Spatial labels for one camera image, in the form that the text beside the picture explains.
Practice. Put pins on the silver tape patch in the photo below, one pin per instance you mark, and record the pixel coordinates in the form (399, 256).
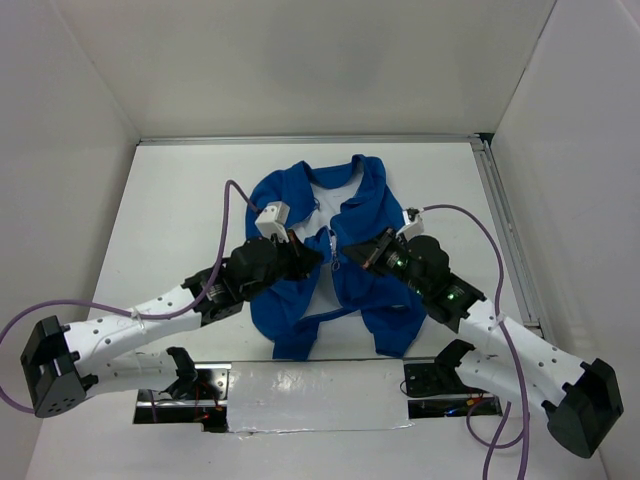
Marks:
(317, 396)

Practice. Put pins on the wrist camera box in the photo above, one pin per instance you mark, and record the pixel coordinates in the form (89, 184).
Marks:
(413, 225)
(271, 221)

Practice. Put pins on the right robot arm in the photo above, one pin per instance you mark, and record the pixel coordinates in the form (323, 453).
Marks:
(581, 400)

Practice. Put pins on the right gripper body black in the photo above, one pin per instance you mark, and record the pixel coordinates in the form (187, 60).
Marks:
(392, 257)

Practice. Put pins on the blue zip jacket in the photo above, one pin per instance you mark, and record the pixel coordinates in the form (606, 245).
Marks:
(331, 208)

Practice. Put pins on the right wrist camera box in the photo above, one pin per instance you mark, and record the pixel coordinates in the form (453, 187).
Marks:
(413, 225)

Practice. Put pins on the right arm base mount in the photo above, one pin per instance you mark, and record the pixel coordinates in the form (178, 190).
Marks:
(434, 390)

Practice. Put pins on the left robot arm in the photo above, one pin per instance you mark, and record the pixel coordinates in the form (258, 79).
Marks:
(66, 364)

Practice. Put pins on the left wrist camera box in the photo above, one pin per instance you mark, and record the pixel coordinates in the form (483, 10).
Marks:
(271, 221)

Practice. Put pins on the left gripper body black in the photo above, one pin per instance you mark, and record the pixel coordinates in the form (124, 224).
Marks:
(279, 269)

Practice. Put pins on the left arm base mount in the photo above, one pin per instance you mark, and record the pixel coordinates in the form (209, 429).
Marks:
(199, 395)

